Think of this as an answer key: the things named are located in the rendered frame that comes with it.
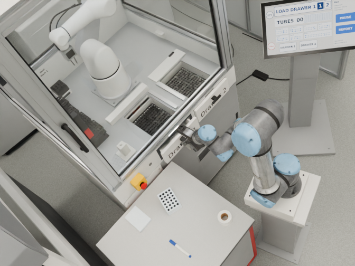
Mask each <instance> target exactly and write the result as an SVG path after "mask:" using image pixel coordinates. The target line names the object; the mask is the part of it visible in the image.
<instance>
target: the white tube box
mask: <svg viewBox="0 0 355 266"><path fill-rule="evenodd" d="M157 197H158V198H159V200H160V201H161V203H162V205H163V206H164V208H165V210H166V211H167V213H168V215H171V214H173V213H174V212H176V211H177V210H179V209H180V208H182V205H181V204H180V202H179V200H178V199H177V197H176V196H175V194H174V193H173V191H172V189H171V188H170V187H169V188H167V189H166V190H164V191H163V192H161V193H159V194H158V195H157Z"/></svg>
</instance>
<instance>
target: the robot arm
mask: <svg viewBox="0 0 355 266"><path fill-rule="evenodd" d="M284 118H285V111H284V108H283V106H282V105H281V103H280V102H278V101H277V100H274V99H266V100H263V101H262V102H260V103H259V104H258V105H257V106H256V107H255V108H254V109H253V110H252V111H251V112H250V113H249V114H248V115H246V116H244V117H243V118H238V119H237V120H236V121H234V123H233V124H232V125H231V126H230V127H229V128H228V130H227V131H226V132H225V133H224V134H223V135H222V136H221V137H219V136H218V135H217V132H216V129H215V127H214V126H212V125H204V126H201V127H200V128H199V129H197V130H196V131H193V130H192V129H190V128H188V127H187V126H185V125H183V124H180V125H179V126H178V128H177V129H176V131H177V132H178V133H179V134H181V135H182V136H184V137H186V138H187V139H186V140H185V141H184V142H183V143H182V145H183V146H186V147H187V148H188V149H189V150H192V149H191V147H190V146H192V147H193V150H194V151H195V152H197V151H199V150H200V149H201V148H203V147H204V146H207V147H208V148H209V149H210V150H211V151H212V153H213V154H214V155H215V156H216V157H218V158H219V159H220V160H221V161H222V162H225V161H226V160H228V159H229V158H230V157H231V156H232V155H233V150H232V147H233V146H235V147H236V149H237V150H238V151H239V152H240V153H242V154H243V155H245V156H248V158H249V161H250V165H251V168H252V171H253V175H254V179H253V187H254V188H253V189H252V190H251V191H250V195H251V197H252V198H253V199H254V200H256V201H257V202H258V203H259V204H261V205H262V206H264V207H266V208H272V207H273V206H274V205H275V204H276V203H277V201H278V200H279V199H280V198H292V197H295V196H296V195H297V194H298V193H299V192H300V191H301V188H302V181H301V178H300V176H299V174H300V169H301V166H300V161H299V160H298V158H297V157H296V156H294V155H292V154H289V153H282V154H279V155H277V156H276V157H275V158H274V160H273V163H272V158H271V155H270V150H271V148H272V135H273V134H274V133H275V132H276V131H277V130H278V128H279V127H280V126H281V125H282V123H283V121H284Z"/></svg>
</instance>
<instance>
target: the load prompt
mask: <svg viewBox="0 0 355 266"><path fill-rule="evenodd" d="M331 9H332V0H323V1H316V2H308V3H301V4H293V5H286V6H279V7H274V17H278V16H285V15H293V14H301V13H308V12H316V11H324V10H331Z"/></svg>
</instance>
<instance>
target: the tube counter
mask: <svg viewBox="0 0 355 266"><path fill-rule="evenodd" d="M327 20H332V11H330V12H323V13H315V14H307V15H300V16H296V24H303V23H310V22H319V21H327Z"/></svg>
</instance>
